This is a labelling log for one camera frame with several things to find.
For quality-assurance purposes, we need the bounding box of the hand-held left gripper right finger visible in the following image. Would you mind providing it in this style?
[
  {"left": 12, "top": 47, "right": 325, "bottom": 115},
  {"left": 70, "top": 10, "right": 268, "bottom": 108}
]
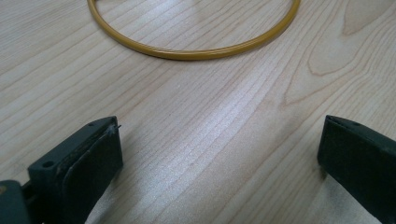
[{"left": 317, "top": 114, "right": 396, "bottom": 224}]

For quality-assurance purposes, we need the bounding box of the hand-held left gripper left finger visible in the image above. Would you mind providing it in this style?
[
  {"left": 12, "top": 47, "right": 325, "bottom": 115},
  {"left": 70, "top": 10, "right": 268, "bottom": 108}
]
[{"left": 27, "top": 116, "right": 124, "bottom": 224}]

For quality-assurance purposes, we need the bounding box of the yellow ring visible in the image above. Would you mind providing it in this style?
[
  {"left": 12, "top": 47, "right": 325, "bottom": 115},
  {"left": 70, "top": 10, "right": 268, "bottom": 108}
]
[{"left": 86, "top": 0, "right": 302, "bottom": 62}]

